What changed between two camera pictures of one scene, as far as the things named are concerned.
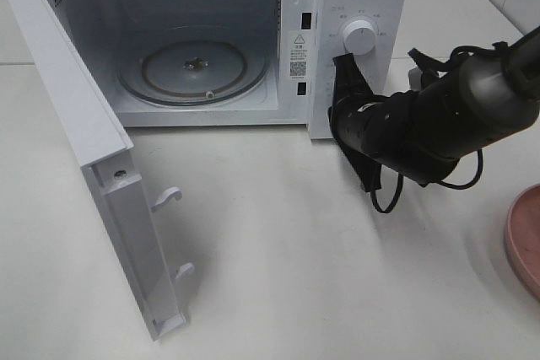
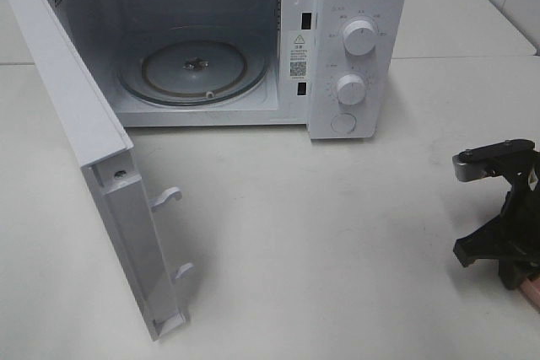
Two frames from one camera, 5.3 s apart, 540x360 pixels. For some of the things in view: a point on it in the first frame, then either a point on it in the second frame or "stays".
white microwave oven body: (227, 41) stays
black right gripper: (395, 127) to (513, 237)
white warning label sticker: (299, 55) stays
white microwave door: (104, 154) stays
